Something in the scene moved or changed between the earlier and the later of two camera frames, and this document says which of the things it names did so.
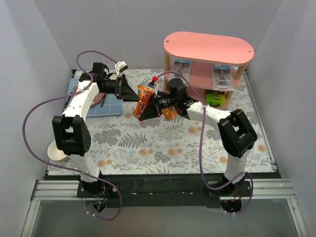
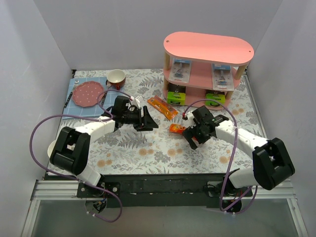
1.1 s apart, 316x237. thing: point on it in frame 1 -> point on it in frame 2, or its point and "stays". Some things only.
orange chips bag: [144, 94] -> [176, 128]
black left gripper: [118, 87] -> [142, 118]
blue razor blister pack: [222, 77] stays
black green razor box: [215, 98] stays
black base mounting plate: [169, 192] stays
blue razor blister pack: [181, 67] stays
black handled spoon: [102, 100] stays
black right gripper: [157, 105] -> [195, 133]
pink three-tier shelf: [210, 65] stays
